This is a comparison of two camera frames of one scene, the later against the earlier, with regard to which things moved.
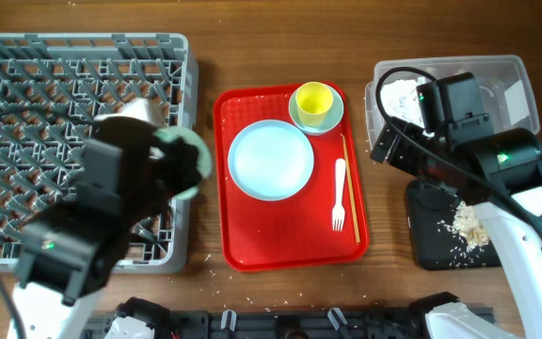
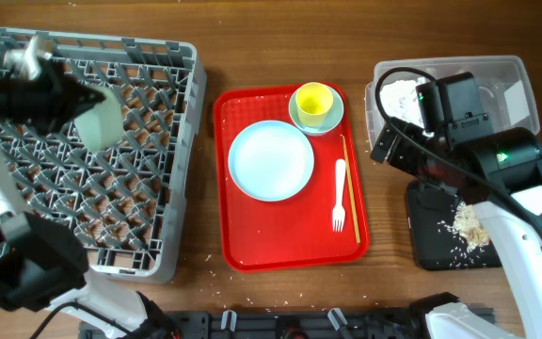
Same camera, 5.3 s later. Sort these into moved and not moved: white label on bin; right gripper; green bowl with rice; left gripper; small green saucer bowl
Moved: left gripper; green bowl with rice
Not moved: small green saucer bowl; white label on bin; right gripper
